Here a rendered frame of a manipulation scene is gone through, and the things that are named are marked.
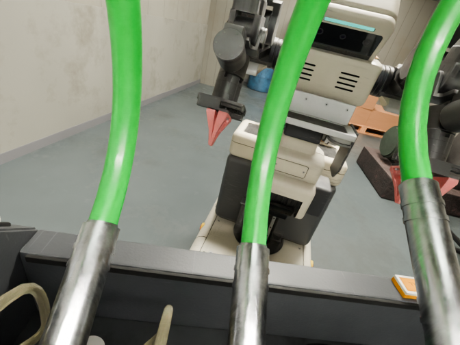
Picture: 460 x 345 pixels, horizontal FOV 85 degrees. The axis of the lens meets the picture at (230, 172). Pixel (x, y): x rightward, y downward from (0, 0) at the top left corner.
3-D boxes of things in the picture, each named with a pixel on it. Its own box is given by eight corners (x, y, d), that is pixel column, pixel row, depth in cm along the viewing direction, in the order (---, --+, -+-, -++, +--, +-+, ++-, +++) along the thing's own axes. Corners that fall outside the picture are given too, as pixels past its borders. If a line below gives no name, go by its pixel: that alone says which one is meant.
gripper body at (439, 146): (463, 177, 46) (478, 139, 46) (406, 161, 47) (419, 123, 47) (439, 176, 53) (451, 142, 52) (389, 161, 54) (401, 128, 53)
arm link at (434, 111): (451, 111, 52) (422, 104, 52) (480, 103, 45) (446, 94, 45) (439, 144, 52) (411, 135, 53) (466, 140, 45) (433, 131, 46)
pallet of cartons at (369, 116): (323, 124, 466) (339, 83, 429) (320, 111, 552) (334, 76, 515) (395, 144, 450) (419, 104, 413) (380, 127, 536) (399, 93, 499)
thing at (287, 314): (399, 336, 48) (454, 285, 40) (413, 363, 44) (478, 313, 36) (56, 299, 41) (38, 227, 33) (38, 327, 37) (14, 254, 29)
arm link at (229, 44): (267, 33, 55) (230, 24, 56) (269, -2, 43) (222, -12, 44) (251, 86, 56) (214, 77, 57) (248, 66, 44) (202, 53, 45)
